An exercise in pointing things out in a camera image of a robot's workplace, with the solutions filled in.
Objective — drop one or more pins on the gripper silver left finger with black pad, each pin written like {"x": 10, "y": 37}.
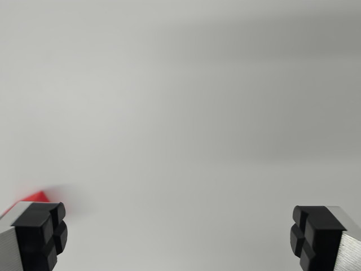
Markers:
{"x": 34, "y": 237}

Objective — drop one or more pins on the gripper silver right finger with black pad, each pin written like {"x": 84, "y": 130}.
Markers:
{"x": 324, "y": 240}

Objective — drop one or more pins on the red cube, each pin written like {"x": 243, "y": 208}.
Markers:
{"x": 35, "y": 196}

